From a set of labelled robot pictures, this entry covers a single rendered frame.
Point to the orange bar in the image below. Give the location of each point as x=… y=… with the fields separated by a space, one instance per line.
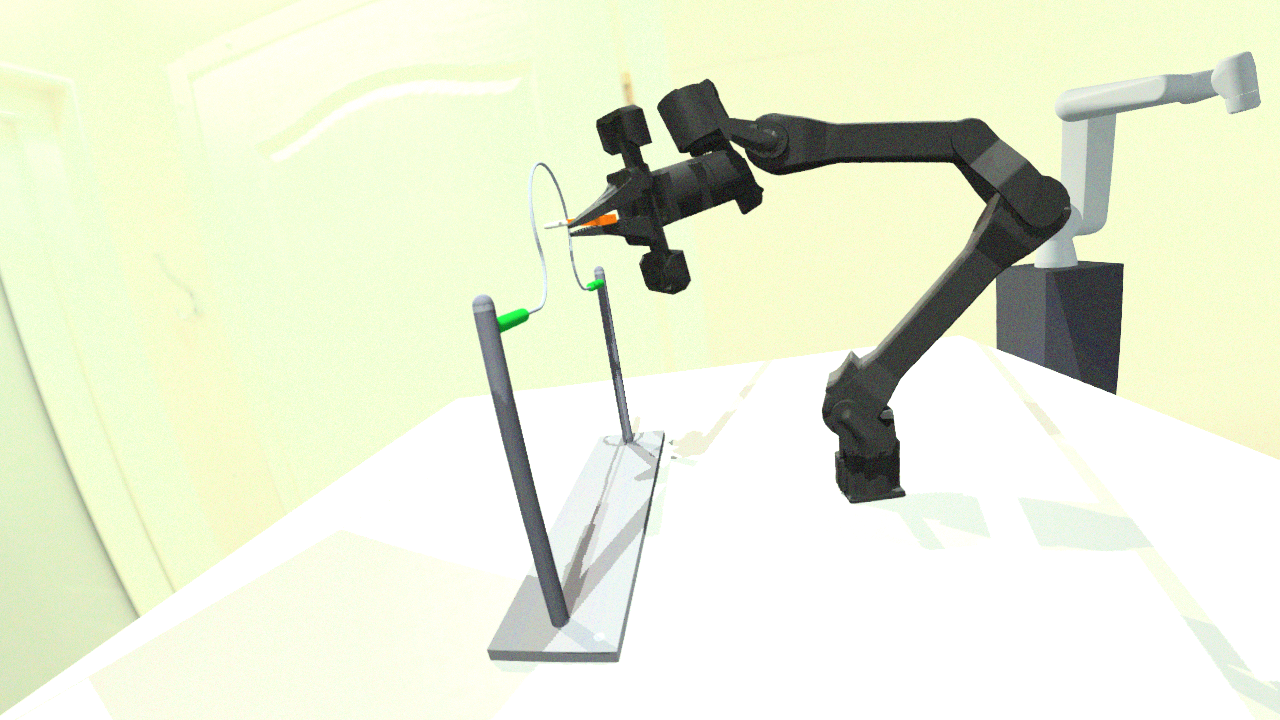
x=606 y=219

